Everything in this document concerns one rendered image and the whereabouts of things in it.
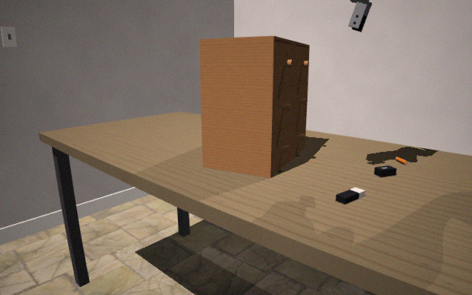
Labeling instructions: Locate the brown wooden drawer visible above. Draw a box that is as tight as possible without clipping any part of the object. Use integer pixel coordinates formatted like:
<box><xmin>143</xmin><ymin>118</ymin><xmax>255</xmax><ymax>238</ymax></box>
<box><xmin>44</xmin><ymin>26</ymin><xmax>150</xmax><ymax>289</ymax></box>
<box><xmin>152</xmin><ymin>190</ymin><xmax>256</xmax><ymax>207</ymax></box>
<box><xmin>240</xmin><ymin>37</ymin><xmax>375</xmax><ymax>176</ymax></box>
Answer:
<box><xmin>293</xmin><ymin>83</ymin><xmax>308</xmax><ymax>121</ymax></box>
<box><xmin>271</xmin><ymin>125</ymin><xmax>291</xmax><ymax>175</ymax></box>
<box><xmin>294</xmin><ymin>45</ymin><xmax>309</xmax><ymax>82</ymax></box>
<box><xmin>291</xmin><ymin>117</ymin><xmax>306</xmax><ymax>158</ymax></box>
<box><xmin>274</xmin><ymin>41</ymin><xmax>294</xmax><ymax>85</ymax></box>
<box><xmin>273</xmin><ymin>86</ymin><xmax>293</xmax><ymax>131</ymax></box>

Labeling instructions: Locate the small brown wooden chest of drawers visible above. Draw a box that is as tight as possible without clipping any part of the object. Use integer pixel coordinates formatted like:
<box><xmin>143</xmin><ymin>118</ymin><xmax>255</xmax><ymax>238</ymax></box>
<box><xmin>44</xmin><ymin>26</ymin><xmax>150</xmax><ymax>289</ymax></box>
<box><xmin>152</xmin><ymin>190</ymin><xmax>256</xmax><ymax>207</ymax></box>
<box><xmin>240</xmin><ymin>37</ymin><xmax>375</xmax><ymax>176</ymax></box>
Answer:
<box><xmin>199</xmin><ymin>36</ymin><xmax>310</xmax><ymax>178</ymax></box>

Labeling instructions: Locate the black 9v battery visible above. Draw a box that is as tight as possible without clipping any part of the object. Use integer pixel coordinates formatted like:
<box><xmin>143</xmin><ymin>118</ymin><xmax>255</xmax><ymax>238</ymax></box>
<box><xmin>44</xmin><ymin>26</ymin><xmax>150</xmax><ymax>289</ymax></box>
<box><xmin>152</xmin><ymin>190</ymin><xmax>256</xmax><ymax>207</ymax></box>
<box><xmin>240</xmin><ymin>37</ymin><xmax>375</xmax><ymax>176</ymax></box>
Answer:
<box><xmin>374</xmin><ymin>165</ymin><xmax>396</xmax><ymax>177</ymax></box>

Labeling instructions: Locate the black and white eraser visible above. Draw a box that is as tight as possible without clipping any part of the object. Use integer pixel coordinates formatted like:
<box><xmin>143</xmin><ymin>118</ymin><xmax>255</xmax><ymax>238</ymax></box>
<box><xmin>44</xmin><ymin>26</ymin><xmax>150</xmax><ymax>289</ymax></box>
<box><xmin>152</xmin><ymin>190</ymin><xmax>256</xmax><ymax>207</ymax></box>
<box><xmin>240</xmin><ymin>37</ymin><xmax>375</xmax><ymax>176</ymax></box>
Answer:
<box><xmin>336</xmin><ymin>188</ymin><xmax>365</xmax><ymax>205</ymax></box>

